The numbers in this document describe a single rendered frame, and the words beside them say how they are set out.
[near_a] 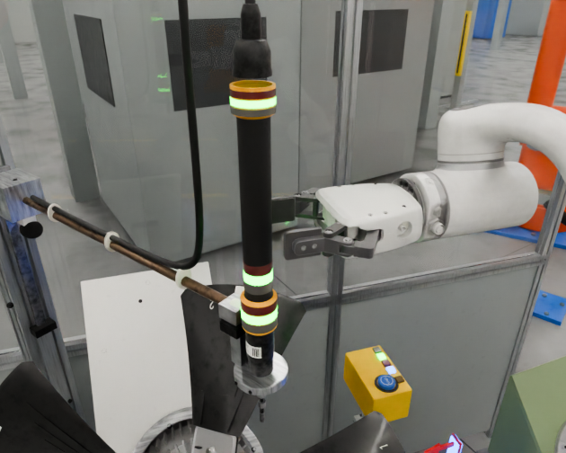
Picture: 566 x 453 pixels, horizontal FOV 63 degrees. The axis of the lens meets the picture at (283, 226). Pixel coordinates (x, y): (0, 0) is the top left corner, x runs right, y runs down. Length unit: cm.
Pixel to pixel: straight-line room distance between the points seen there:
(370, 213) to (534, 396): 74
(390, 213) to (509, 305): 156
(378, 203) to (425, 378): 156
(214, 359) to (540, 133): 56
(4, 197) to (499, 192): 82
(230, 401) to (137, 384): 29
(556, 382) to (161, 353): 84
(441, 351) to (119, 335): 132
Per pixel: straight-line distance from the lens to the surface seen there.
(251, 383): 60
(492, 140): 58
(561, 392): 121
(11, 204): 99
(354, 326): 166
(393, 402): 116
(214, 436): 80
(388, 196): 54
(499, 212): 60
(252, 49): 43
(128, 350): 101
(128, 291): 101
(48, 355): 131
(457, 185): 57
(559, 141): 54
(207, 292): 61
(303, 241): 47
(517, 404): 115
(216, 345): 79
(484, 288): 189
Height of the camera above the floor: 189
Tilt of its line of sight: 27 degrees down
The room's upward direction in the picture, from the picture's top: straight up
